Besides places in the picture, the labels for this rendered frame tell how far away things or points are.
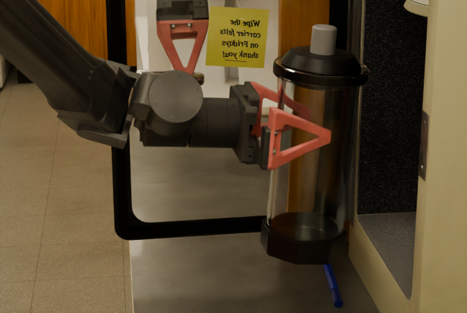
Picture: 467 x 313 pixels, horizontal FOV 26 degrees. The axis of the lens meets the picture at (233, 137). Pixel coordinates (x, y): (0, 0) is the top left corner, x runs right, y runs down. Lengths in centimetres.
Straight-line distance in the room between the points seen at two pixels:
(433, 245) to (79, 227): 300
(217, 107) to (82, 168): 354
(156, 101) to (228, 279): 38
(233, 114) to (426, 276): 27
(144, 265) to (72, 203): 286
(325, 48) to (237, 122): 13
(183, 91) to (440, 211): 29
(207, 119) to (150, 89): 10
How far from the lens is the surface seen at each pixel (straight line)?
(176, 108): 104
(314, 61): 111
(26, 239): 392
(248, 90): 116
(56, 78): 101
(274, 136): 109
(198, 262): 140
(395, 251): 126
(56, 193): 437
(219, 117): 112
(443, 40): 101
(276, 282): 134
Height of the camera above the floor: 152
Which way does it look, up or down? 18 degrees down
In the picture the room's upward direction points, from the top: straight up
